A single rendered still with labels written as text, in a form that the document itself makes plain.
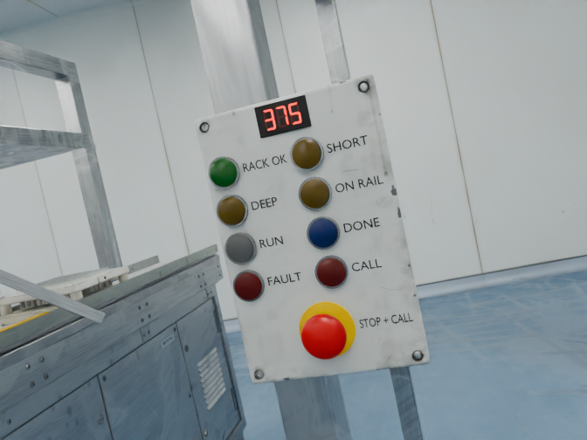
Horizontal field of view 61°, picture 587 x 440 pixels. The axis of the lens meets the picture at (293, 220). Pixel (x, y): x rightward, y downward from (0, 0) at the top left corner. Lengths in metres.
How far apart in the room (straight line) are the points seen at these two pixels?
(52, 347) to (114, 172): 3.44
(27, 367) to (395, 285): 0.88
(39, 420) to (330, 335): 0.93
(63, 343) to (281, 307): 0.85
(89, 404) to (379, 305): 1.05
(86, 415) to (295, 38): 3.46
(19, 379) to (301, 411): 0.72
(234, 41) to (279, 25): 3.79
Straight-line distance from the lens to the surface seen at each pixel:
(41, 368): 1.21
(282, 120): 0.45
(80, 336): 1.31
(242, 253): 0.46
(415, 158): 4.15
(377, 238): 0.45
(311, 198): 0.44
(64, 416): 1.34
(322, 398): 0.56
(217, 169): 0.46
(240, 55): 0.54
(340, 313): 0.46
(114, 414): 1.49
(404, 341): 0.47
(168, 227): 4.42
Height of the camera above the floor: 1.07
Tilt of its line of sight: 3 degrees down
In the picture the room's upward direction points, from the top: 12 degrees counter-clockwise
